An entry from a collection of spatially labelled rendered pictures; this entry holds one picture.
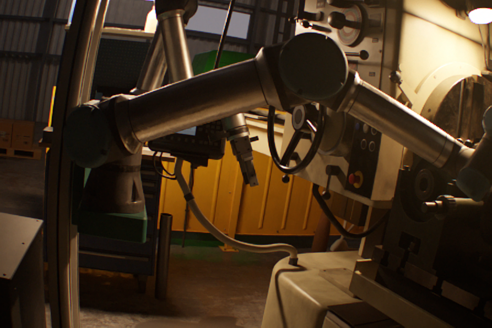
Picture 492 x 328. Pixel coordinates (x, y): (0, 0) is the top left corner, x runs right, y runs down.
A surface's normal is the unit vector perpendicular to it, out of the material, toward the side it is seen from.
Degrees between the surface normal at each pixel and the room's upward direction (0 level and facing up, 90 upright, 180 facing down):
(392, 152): 90
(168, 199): 90
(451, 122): 90
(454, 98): 90
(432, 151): 113
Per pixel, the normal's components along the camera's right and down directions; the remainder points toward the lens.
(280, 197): 0.37, 0.15
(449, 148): 0.07, -0.22
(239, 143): 0.13, -0.01
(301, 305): -0.91, -0.10
